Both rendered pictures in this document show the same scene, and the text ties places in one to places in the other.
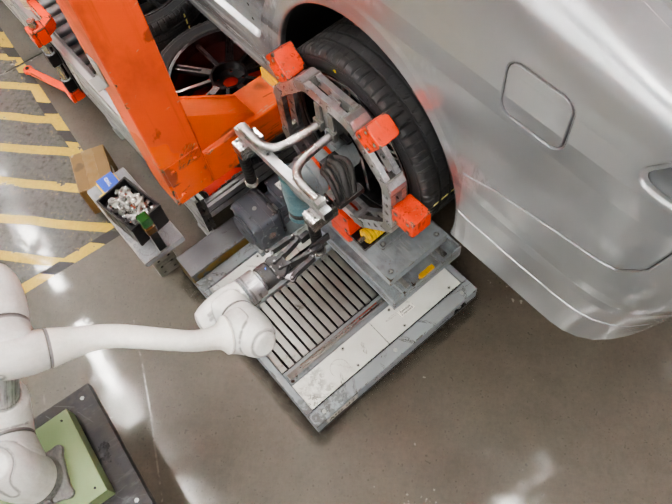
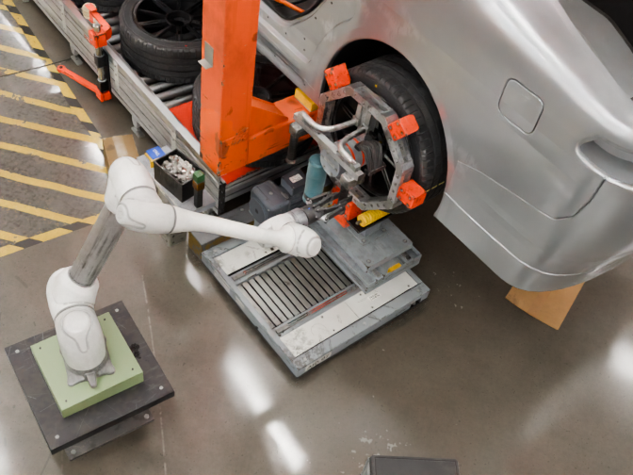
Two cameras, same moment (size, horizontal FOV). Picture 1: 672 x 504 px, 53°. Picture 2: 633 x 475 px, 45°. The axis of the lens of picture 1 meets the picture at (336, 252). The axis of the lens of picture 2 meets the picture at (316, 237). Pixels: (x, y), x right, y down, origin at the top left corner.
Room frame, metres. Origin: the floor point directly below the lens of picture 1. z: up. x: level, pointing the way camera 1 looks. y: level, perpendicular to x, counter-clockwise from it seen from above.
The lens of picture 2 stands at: (-1.07, 0.68, 3.03)
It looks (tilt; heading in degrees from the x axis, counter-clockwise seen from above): 49 degrees down; 345
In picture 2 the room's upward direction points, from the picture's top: 11 degrees clockwise
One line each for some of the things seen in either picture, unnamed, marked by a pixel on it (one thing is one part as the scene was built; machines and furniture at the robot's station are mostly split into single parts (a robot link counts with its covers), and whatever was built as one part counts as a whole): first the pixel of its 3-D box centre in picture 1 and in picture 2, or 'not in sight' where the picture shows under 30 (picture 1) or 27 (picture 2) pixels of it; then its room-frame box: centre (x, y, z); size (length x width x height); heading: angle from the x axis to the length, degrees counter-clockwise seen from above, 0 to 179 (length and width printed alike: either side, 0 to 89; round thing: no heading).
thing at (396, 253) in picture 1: (383, 212); (368, 215); (1.35, -0.21, 0.32); 0.40 x 0.30 x 0.28; 32
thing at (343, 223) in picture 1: (355, 209); (353, 203); (1.28, -0.09, 0.48); 0.16 x 0.12 x 0.17; 122
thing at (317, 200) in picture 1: (323, 159); (361, 140); (1.11, -0.01, 1.03); 0.19 x 0.18 x 0.11; 122
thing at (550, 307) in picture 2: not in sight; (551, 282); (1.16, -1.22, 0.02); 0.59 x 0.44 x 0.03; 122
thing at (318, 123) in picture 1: (279, 119); (330, 111); (1.28, 0.09, 1.03); 0.19 x 0.18 x 0.11; 122
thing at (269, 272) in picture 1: (273, 270); (311, 213); (0.91, 0.19, 0.83); 0.09 x 0.08 x 0.07; 122
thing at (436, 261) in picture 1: (385, 237); (362, 240); (1.35, -0.21, 0.13); 0.50 x 0.36 x 0.10; 32
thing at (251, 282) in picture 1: (252, 286); (297, 220); (0.87, 0.25, 0.83); 0.09 x 0.06 x 0.09; 32
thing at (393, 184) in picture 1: (339, 153); (361, 148); (1.26, -0.06, 0.85); 0.54 x 0.07 x 0.54; 32
